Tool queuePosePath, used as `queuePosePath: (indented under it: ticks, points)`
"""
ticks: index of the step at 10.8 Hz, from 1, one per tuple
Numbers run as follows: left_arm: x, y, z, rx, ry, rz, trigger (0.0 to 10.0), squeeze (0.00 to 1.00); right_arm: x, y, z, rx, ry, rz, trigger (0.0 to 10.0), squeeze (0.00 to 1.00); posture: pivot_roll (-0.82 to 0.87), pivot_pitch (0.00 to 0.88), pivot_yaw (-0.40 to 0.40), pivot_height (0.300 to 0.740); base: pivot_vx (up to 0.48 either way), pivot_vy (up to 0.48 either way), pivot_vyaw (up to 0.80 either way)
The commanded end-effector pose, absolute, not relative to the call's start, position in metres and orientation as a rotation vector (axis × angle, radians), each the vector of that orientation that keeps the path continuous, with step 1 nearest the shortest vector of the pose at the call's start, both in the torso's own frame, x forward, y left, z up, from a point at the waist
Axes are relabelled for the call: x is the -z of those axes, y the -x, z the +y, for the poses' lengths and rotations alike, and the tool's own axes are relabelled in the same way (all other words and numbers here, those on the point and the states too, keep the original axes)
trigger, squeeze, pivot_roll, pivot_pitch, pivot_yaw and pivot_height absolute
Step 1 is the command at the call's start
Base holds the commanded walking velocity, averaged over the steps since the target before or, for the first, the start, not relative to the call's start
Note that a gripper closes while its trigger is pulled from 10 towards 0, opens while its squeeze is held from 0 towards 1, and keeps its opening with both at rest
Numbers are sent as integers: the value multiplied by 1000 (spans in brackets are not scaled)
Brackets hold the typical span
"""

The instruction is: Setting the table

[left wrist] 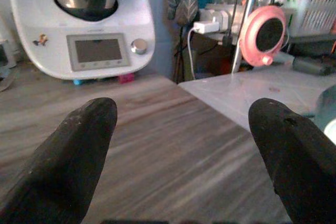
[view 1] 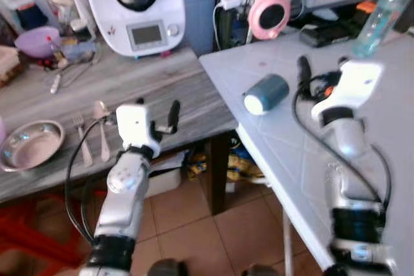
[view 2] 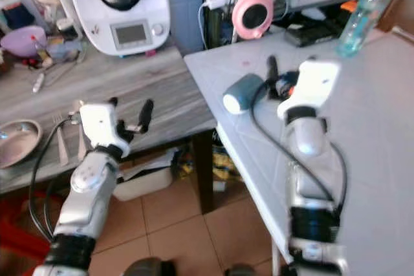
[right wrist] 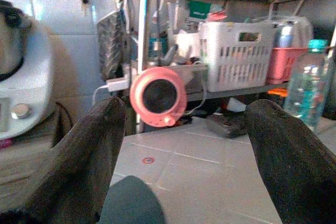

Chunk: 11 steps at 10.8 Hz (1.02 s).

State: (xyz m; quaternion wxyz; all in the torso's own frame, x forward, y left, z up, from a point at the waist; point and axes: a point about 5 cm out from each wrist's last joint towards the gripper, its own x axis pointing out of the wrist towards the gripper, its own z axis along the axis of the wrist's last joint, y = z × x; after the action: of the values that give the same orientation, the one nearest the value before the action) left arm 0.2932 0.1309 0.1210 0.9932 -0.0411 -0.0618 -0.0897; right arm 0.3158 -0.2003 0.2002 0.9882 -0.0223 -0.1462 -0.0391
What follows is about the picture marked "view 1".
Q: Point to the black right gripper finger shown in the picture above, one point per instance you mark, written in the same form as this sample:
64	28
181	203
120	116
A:
343	62
303	70

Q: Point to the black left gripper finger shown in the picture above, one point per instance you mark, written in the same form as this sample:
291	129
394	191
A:
140	101
173	114

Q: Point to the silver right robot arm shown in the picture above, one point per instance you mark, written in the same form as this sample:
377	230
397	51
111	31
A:
352	159

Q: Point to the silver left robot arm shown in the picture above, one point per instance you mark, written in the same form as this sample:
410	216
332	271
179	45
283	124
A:
123	192

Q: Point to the black flat box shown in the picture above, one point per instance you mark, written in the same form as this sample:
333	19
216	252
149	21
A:
326	33

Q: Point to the teal ceramic mug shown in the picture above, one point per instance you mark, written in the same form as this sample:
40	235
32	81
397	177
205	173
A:
266	94

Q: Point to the silver spoon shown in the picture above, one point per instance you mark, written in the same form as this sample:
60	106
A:
102	127

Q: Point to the white plastic storage bin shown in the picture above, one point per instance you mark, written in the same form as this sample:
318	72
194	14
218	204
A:
165	179

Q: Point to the clear plastic water bottle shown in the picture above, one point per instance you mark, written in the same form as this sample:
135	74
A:
381	17

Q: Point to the pink round desk fan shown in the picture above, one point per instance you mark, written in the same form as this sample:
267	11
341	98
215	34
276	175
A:
270	16

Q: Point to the silver fork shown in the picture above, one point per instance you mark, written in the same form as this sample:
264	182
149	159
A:
82	137

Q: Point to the dark wooden table leg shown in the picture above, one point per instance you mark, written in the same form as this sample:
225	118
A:
218	172

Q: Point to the white kitchen cooking appliance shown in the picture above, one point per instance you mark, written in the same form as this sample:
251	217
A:
136	11

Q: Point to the stainless steel bowl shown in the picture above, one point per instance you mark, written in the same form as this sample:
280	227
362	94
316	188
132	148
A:
29	147

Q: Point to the purple plastic bowl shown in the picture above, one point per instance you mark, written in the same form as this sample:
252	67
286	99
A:
35	40

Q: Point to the grey robot left leg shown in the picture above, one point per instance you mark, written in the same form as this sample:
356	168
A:
167	268

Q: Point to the grey robot leg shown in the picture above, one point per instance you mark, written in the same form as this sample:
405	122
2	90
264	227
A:
167	268
260	270

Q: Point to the grey robot right leg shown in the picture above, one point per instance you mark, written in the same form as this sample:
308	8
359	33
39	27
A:
260	270

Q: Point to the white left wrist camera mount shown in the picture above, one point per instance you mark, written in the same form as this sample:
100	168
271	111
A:
136	127

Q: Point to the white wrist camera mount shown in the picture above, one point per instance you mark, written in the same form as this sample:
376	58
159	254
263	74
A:
352	88
136	127

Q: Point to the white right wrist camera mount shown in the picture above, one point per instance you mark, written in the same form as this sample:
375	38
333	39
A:
352	88

